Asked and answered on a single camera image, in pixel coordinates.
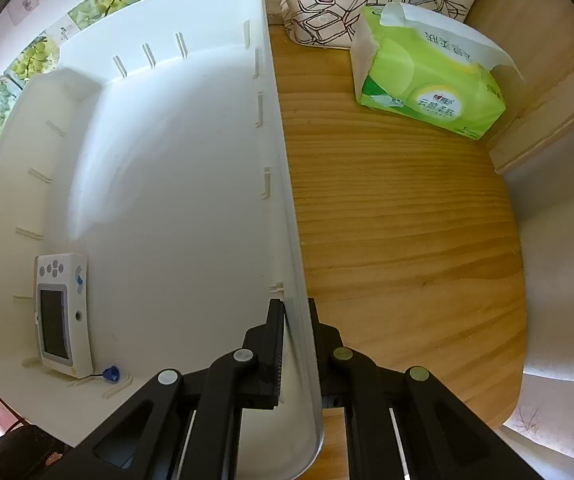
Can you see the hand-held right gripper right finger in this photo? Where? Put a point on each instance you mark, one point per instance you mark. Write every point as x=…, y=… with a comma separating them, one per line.
x=329, y=355

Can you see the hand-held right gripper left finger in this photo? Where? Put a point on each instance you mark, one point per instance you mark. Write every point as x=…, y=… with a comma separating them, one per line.
x=274, y=355

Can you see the white plastic storage bin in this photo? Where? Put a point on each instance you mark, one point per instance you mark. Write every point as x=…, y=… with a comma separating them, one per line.
x=167, y=185

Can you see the white handheld screen device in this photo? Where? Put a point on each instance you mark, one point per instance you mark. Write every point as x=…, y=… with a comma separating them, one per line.
x=62, y=310

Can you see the white bedsheet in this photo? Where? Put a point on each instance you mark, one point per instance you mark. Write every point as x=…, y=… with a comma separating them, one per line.
x=562, y=285

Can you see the dark cloth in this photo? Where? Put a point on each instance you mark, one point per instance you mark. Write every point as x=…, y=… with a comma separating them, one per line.
x=27, y=452

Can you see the green tissue pack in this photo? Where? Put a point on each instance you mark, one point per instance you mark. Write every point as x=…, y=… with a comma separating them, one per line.
x=427, y=75

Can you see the grape-printed cardboard sheet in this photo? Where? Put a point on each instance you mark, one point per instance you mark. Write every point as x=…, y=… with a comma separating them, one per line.
x=37, y=55

